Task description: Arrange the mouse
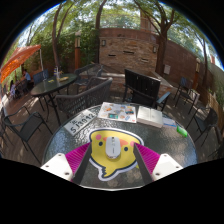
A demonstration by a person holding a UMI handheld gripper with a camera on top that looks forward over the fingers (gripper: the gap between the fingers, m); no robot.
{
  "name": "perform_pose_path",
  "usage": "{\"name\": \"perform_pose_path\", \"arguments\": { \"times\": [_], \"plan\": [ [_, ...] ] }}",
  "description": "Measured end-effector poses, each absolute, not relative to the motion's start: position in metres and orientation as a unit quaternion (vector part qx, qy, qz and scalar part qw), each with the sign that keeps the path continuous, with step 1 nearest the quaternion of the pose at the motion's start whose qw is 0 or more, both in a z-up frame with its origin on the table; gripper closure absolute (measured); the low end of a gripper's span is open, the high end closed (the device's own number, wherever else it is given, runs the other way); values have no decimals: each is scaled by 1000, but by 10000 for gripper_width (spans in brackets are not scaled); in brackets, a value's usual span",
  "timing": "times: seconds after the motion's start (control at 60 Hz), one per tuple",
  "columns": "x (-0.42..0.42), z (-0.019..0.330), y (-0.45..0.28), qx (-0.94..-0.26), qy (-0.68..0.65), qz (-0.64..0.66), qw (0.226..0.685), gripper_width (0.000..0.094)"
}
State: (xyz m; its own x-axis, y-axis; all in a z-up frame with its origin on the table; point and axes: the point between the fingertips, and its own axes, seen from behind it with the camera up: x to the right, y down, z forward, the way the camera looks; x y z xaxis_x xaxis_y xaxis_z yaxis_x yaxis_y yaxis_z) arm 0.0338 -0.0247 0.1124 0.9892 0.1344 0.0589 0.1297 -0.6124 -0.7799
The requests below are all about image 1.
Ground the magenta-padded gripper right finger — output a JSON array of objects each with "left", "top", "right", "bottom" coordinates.
[{"left": 131, "top": 142, "right": 184, "bottom": 185}]

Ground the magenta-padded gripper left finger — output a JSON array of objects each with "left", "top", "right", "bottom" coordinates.
[{"left": 39, "top": 142, "right": 93, "bottom": 185}]

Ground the white computer mouse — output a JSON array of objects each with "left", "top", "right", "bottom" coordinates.
[{"left": 105, "top": 136, "right": 122, "bottom": 160}]

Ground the yellow chick-shaped mouse pad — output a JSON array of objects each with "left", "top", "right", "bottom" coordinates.
[{"left": 87, "top": 128, "right": 145, "bottom": 182}]

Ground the green tube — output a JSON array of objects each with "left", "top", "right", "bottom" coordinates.
[{"left": 175, "top": 124, "right": 189, "bottom": 138}]

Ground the small blue-white booklet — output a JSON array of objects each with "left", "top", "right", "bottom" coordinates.
[{"left": 162, "top": 117, "right": 178, "bottom": 128}]

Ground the white license plate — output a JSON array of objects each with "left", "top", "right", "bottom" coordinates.
[{"left": 62, "top": 109, "right": 98, "bottom": 135}]

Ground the dark mesh metal chair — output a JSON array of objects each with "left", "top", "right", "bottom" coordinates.
[
  {"left": 185, "top": 107, "right": 223, "bottom": 144},
  {"left": 1, "top": 106, "right": 54, "bottom": 156}
]

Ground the open white book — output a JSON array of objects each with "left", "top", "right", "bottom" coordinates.
[{"left": 136, "top": 105, "right": 164, "bottom": 129}]

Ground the colourful picture sheet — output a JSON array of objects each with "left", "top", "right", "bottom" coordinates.
[{"left": 97, "top": 101, "right": 138, "bottom": 124}]

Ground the round dark side table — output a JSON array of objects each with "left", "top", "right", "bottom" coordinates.
[{"left": 30, "top": 73, "right": 78, "bottom": 126}]

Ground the black slatted chair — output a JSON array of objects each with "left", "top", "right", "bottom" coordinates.
[{"left": 123, "top": 68, "right": 172, "bottom": 112}]

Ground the dark folding chair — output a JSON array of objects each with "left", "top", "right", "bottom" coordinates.
[{"left": 173, "top": 77, "right": 200, "bottom": 108}]

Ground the person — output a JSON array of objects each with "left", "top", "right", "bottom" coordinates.
[
  {"left": 20, "top": 69, "right": 33, "bottom": 85},
  {"left": 9, "top": 79, "right": 18, "bottom": 98}
]

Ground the blue-backed chair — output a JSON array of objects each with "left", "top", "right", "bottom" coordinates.
[{"left": 32, "top": 69, "right": 50, "bottom": 86}]

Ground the orange parasol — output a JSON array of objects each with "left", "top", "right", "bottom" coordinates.
[{"left": 0, "top": 44, "right": 43, "bottom": 84}]

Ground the wooden lamp post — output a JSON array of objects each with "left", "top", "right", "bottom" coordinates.
[
  {"left": 74, "top": 30, "right": 83, "bottom": 71},
  {"left": 194, "top": 57, "right": 202, "bottom": 89}
]

